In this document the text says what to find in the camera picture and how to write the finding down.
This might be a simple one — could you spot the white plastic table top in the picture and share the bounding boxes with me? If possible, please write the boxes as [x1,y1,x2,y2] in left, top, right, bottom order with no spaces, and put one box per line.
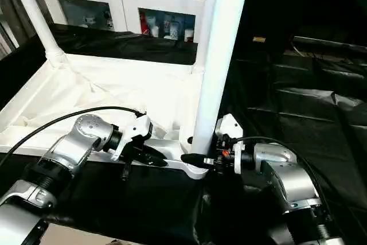
[0,51,212,181]

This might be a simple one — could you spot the white plastic table leg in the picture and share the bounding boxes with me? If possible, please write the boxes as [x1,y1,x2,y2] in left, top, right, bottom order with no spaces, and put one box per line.
[191,0,253,157]
[6,0,69,68]
[191,0,220,74]

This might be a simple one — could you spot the black work mat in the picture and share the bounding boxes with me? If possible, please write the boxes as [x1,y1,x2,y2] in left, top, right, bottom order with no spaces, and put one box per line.
[0,21,367,245]

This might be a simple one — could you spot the black cabinet with gold label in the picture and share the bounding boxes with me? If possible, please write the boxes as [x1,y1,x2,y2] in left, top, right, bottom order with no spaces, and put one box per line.
[237,0,367,53]

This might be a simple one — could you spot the grey curtain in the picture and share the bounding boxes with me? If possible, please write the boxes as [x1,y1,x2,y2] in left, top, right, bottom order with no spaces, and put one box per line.
[0,0,55,49]

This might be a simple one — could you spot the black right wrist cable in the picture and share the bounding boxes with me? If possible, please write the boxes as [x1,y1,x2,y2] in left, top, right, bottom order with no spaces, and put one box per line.
[229,135,335,220]

